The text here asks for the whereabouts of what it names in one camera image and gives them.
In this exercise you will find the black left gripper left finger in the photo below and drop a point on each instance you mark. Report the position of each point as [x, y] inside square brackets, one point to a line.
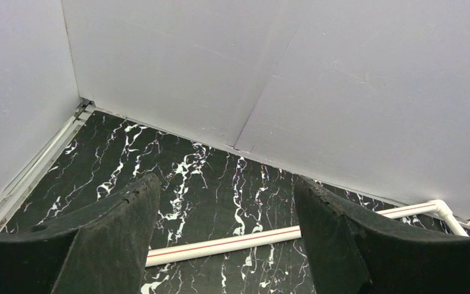
[100, 248]

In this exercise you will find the white PVC pipe frame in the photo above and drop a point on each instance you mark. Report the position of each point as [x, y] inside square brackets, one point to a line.
[235, 243]

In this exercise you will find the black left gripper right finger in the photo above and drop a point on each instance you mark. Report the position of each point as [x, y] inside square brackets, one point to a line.
[351, 249]

